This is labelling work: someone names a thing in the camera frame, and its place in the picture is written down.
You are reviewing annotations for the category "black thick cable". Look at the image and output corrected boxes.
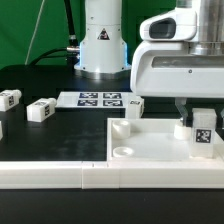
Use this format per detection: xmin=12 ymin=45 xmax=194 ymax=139
xmin=63 ymin=0 xmax=78 ymax=66

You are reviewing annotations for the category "white marker plate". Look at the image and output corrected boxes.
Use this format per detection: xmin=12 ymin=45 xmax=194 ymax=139
xmin=56 ymin=92 xmax=133 ymax=108

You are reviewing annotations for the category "white square table top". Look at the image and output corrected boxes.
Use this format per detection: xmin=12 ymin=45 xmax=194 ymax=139
xmin=107 ymin=118 xmax=224 ymax=161

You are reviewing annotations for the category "thin white cable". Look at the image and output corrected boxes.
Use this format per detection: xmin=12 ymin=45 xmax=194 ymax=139
xmin=23 ymin=0 xmax=46 ymax=66

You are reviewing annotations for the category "black side cable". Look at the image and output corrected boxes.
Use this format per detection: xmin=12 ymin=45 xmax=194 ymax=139
xmin=28 ymin=47 xmax=80 ymax=66

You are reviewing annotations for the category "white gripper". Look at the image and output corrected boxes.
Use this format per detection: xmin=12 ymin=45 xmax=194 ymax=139
xmin=130 ymin=8 xmax=224 ymax=127

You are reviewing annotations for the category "white front fence rail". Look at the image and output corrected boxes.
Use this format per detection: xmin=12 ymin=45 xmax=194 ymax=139
xmin=0 ymin=161 xmax=224 ymax=189

